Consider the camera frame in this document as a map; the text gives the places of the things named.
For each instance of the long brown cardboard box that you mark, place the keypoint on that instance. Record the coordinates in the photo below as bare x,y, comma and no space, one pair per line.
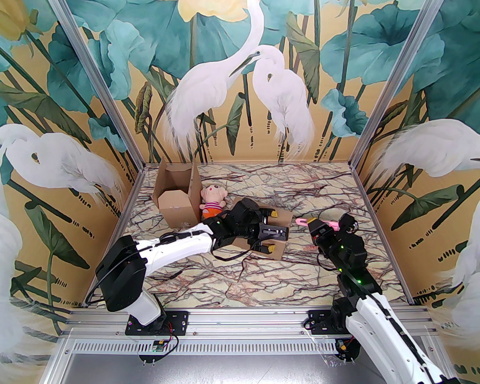
280,249

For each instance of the pink utility knife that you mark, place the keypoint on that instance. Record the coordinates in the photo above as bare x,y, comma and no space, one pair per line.
301,221

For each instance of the plush doll striped shirt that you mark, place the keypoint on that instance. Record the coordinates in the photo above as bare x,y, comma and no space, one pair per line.
212,206

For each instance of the small brown cardboard box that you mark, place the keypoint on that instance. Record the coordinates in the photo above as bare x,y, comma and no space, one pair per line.
180,214

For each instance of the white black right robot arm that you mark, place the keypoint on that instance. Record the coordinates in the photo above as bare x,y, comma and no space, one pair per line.
392,334

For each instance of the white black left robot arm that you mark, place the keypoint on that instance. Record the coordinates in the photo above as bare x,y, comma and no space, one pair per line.
176,246

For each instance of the aluminium table edge strip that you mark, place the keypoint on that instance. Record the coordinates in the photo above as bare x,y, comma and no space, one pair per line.
372,214
132,193

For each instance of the perforated metal strip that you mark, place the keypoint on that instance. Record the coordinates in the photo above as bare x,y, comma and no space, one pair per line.
244,347

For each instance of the grey metal sheet panel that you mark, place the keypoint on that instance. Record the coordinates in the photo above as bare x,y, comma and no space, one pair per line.
244,370

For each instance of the small green circuit board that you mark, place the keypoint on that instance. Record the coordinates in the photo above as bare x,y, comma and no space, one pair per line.
158,346

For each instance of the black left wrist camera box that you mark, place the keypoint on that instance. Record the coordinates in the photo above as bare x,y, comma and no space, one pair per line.
275,233

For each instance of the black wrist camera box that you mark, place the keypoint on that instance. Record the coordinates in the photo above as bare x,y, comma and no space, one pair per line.
348,222
275,233

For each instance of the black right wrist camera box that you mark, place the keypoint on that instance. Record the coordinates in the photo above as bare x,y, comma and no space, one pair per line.
348,222

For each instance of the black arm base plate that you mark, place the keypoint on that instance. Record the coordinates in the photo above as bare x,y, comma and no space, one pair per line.
318,320
180,319

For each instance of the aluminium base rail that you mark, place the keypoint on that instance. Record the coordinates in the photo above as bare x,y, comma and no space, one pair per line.
244,322

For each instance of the aluminium frame post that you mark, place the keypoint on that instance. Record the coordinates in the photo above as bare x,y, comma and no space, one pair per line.
104,90
396,70

